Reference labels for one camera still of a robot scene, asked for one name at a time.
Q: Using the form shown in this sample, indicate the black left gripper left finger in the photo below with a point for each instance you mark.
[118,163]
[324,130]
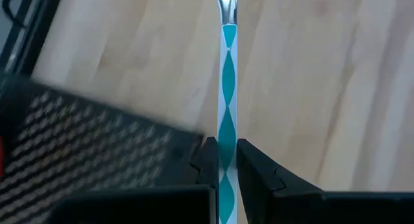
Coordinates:
[200,198]

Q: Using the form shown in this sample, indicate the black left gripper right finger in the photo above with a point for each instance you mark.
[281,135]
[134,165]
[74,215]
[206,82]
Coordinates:
[291,201]

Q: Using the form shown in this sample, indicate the black perforated metal shelf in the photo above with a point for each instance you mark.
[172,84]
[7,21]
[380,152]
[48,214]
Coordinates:
[81,143]

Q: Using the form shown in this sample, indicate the wooden table with black edge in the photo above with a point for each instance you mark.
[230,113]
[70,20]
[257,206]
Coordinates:
[26,29]

